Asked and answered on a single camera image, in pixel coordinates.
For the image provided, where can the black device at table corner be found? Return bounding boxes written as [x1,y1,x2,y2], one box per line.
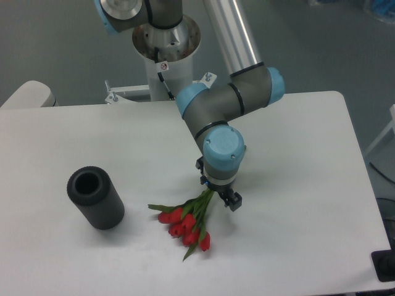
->
[371,250,394,282]

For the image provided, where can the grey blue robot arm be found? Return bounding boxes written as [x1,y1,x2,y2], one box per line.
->
[94,1,285,210]

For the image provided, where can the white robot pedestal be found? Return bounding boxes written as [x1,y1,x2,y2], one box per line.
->
[105,15,217,104]

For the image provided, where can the blue plastic bag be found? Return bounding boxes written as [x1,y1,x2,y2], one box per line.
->
[364,0,394,24]

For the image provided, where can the black pedestal cable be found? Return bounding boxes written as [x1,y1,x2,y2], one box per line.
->
[153,46,177,101]

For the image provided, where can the black ribbed cylinder vase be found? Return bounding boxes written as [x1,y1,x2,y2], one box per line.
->
[67,166,125,230]

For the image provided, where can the white chair back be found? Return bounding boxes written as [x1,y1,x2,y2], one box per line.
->
[1,80,59,110]

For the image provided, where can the red tulip bouquet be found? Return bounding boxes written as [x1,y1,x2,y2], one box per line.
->
[148,189,214,259]

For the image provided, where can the black floor cable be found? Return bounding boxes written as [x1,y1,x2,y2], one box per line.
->
[369,162,395,183]

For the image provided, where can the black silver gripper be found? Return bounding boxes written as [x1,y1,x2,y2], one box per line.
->
[196,157,243,212]

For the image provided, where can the white furniture frame right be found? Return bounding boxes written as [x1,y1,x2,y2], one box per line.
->
[364,105,394,162]

